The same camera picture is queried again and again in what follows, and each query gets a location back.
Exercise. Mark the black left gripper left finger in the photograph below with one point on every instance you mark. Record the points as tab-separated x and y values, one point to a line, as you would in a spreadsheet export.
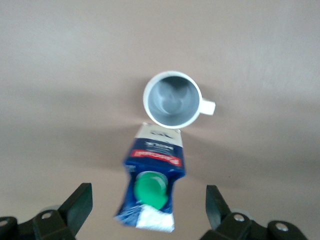
62	217

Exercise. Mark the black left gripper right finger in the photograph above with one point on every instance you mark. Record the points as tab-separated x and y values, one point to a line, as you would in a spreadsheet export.
230	222

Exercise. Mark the blue milk carton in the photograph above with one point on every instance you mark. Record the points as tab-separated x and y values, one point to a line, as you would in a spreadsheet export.
152	190

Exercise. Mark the beige mug with grey inside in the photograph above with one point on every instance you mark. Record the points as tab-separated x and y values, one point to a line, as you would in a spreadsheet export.
172	100

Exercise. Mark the brown table cloth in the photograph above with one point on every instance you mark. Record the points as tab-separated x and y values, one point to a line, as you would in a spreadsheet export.
75	75

